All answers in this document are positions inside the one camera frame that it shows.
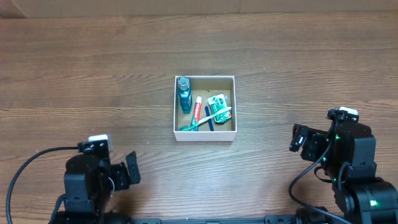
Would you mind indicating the green white toothbrush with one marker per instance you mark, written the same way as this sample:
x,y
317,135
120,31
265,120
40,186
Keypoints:
x,y
200,122

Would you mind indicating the teal mouthwash bottle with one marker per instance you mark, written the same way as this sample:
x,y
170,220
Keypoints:
x,y
185,94

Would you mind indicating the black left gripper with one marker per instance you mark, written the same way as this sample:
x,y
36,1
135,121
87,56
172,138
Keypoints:
x,y
123,180

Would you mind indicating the teal toothpaste tube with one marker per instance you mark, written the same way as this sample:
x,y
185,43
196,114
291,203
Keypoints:
x,y
196,113

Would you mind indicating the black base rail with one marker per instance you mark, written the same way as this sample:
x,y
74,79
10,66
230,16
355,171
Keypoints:
x,y
268,219

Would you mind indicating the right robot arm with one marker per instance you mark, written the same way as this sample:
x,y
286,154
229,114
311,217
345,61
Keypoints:
x,y
346,154

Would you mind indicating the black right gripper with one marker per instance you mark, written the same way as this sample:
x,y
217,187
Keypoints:
x,y
314,141

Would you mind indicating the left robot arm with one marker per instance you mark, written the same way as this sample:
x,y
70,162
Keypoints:
x,y
90,181

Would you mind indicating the open white cardboard box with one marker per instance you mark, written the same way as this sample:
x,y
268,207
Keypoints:
x,y
206,87

